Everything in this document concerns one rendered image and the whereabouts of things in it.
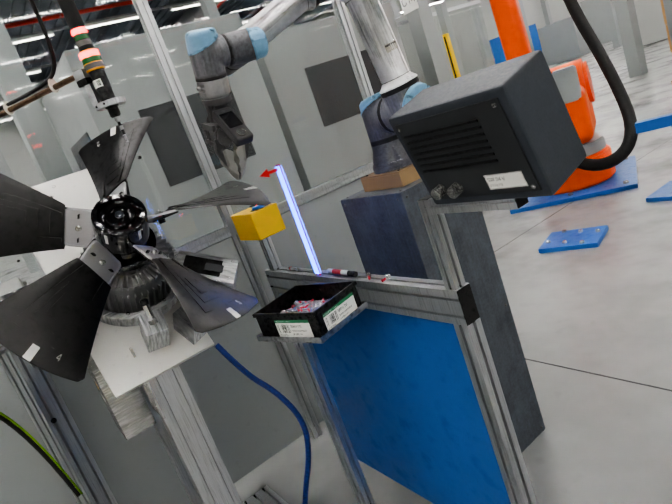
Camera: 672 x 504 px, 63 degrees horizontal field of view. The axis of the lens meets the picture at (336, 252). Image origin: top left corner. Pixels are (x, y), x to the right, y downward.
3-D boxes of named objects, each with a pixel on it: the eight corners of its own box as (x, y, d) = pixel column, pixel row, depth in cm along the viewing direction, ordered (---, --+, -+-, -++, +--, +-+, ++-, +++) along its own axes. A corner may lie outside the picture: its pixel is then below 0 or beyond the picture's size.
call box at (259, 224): (241, 244, 185) (229, 215, 182) (266, 233, 190) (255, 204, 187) (262, 245, 171) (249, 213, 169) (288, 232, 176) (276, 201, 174)
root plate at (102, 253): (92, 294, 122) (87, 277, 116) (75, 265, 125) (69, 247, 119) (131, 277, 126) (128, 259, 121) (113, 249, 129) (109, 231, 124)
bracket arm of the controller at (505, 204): (421, 214, 110) (417, 200, 110) (431, 209, 112) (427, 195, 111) (518, 209, 90) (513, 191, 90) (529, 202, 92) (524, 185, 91)
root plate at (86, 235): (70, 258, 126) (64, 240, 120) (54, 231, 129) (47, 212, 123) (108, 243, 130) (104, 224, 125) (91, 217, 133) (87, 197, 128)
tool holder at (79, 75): (84, 116, 126) (64, 73, 124) (105, 112, 132) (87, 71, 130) (112, 103, 122) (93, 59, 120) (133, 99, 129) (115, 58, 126)
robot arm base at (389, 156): (396, 162, 186) (387, 134, 183) (429, 155, 174) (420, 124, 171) (365, 176, 177) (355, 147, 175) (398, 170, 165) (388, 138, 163)
